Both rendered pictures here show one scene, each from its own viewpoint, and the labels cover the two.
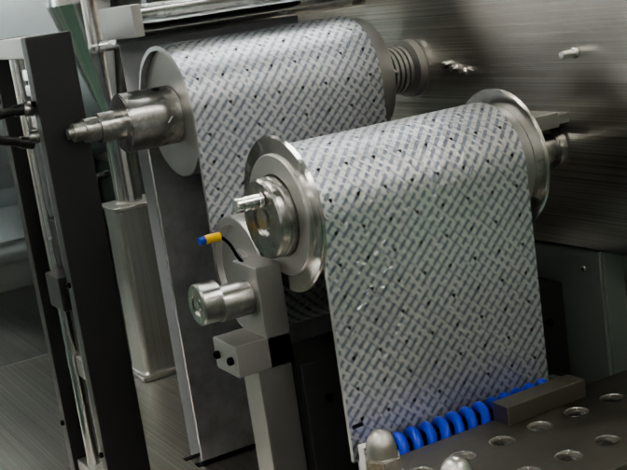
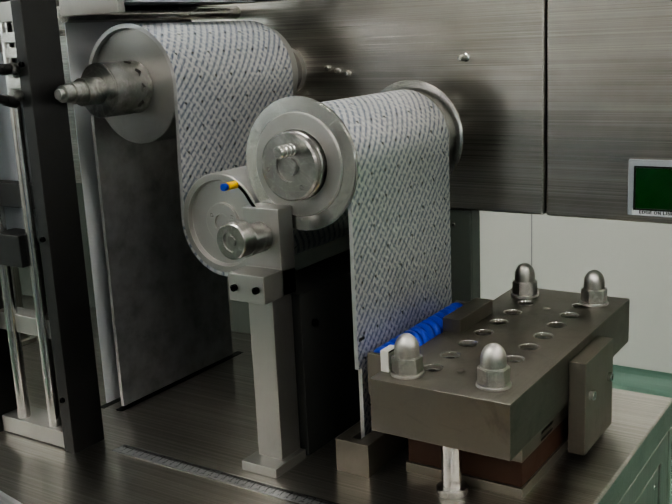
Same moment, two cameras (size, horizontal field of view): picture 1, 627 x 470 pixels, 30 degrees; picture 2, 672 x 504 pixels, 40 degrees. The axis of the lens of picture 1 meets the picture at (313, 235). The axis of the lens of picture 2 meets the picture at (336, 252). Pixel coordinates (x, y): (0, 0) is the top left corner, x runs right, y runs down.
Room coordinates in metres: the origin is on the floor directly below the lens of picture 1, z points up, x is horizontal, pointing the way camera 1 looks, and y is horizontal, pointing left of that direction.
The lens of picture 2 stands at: (0.15, 0.48, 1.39)
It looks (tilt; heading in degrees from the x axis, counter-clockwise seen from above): 13 degrees down; 332
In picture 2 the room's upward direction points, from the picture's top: 3 degrees counter-clockwise
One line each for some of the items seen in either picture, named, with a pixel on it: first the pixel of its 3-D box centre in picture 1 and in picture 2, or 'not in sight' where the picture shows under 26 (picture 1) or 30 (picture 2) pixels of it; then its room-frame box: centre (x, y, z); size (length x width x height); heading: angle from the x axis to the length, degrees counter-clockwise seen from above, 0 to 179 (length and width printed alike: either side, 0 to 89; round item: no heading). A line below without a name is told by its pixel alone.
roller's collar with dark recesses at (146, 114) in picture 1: (146, 118); (116, 88); (1.27, 0.16, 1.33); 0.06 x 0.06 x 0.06; 28
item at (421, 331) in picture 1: (443, 333); (405, 265); (1.07, -0.11, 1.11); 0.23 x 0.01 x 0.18; 118
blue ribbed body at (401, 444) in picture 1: (471, 422); (424, 335); (1.05, -0.12, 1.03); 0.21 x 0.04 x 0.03; 118
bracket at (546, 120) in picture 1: (531, 119); not in sight; (1.20, -0.24, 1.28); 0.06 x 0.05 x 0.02; 118
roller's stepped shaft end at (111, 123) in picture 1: (94, 129); (78, 92); (1.24, 0.21, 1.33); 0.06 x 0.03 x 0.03; 118
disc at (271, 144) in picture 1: (283, 214); (300, 164); (1.06, 0.02, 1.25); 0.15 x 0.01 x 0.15; 28
